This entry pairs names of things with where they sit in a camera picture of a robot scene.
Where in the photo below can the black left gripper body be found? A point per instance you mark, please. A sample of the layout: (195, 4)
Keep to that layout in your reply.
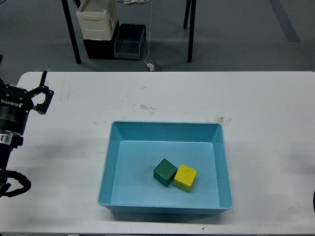
(14, 108)

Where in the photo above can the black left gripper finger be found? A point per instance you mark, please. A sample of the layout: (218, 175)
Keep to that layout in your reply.
(42, 88)

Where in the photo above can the green wooden block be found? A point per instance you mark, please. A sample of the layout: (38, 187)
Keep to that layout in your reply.
(164, 172)

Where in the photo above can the yellow wooden block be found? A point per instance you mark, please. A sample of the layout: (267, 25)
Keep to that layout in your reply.
(185, 177)

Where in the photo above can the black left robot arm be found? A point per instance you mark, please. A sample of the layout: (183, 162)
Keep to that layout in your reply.
(13, 183)

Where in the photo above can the black storage box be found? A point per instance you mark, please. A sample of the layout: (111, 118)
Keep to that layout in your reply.
(101, 49)

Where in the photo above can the light blue plastic bin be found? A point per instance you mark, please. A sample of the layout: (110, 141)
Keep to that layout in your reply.
(135, 148)

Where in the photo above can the cream plastic crate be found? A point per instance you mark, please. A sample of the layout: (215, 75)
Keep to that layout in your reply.
(97, 19)

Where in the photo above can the black table leg left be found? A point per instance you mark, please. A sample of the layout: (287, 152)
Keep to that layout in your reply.
(71, 31)

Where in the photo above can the black table leg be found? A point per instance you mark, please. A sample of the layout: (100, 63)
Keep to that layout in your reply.
(189, 20)
(71, 31)

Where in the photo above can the dark grey plastic bin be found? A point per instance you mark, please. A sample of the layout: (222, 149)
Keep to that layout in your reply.
(129, 41)

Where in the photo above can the white power adapter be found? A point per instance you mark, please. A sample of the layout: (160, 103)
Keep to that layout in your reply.
(150, 67)

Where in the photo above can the black table leg right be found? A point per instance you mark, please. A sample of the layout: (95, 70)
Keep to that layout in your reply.
(189, 20)

